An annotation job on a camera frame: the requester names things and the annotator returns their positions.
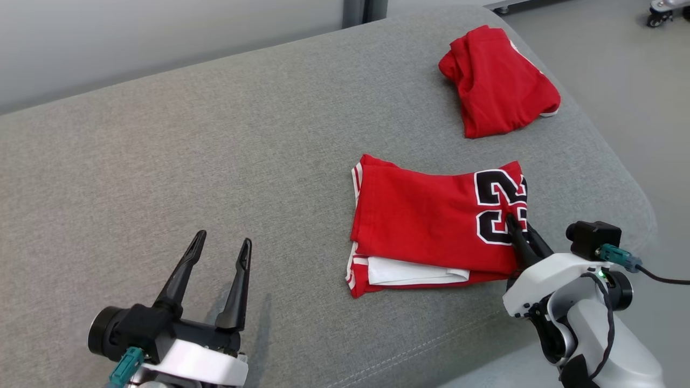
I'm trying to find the right camera cable teal plug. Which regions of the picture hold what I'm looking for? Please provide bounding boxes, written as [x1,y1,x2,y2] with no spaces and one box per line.
[596,244,690,286]

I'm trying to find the red shorts with white stripe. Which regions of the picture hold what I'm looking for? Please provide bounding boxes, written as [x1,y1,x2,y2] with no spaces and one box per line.
[438,25,561,139]

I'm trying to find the camera cable teal plug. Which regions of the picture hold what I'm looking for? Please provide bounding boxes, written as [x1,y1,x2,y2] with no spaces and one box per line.
[596,244,690,286]
[107,347,145,388]

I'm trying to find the red white jersey shirt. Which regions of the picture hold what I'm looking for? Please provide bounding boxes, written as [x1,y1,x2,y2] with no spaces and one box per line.
[345,155,529,299]

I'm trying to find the grey caster wheel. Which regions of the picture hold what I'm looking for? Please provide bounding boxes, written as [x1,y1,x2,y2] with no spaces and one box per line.
[647,0,690,27]

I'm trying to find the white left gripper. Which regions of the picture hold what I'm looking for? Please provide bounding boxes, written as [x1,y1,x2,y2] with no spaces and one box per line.
[132,230,253,388]

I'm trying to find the left camera cable teal plug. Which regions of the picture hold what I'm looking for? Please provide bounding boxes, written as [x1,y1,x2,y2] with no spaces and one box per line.
[107,347,145,388]

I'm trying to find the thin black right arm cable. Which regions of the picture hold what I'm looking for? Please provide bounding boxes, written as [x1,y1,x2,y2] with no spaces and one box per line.
[590,272,616,380]

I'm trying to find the grey metal frame post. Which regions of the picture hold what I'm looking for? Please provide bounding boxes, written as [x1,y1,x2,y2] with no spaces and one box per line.
[342,0,389,26]

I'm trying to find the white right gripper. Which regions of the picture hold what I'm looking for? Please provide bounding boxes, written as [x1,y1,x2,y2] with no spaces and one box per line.
[502,214,611,318]

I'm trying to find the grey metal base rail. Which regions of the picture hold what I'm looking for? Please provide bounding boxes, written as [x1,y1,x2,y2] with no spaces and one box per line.
[482,0,540,15]

